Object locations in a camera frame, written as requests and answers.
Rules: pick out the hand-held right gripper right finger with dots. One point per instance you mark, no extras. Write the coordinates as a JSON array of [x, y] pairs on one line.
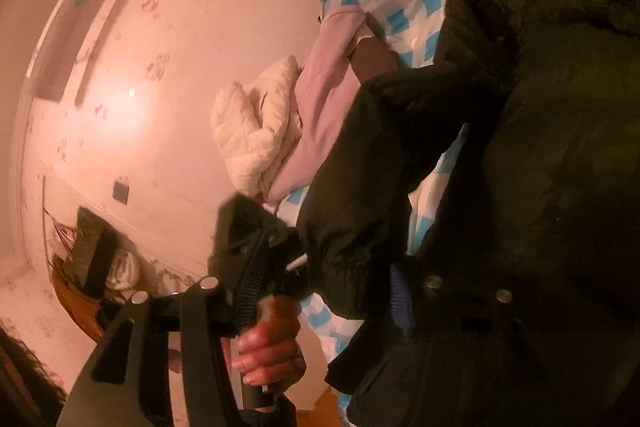
[[402, 302]]

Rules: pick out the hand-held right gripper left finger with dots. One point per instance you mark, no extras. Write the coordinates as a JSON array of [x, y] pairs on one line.
[[196, 332]]

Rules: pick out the black jacket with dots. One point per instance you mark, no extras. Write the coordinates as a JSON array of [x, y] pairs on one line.
[[550, 157]]

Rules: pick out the person's left hand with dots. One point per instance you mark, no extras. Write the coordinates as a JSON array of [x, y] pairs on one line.
[[270, 347]]

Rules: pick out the white plastic bag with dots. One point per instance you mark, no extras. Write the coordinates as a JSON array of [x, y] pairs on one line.
[[124, 271]]

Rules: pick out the cream puffer jacket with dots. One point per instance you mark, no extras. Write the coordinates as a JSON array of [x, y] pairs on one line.
[[250, 127]]

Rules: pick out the lilac hoodie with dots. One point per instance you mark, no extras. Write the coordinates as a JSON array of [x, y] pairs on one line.
[[320, 107]]

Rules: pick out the person's dark hair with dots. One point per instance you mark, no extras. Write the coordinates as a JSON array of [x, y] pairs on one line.
[[25, 382]]

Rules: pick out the brown garment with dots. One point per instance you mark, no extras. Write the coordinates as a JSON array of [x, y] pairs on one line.
[[372, 59]]

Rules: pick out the dark wall socket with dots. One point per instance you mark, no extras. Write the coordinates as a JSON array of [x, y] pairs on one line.
[[120, 191]]

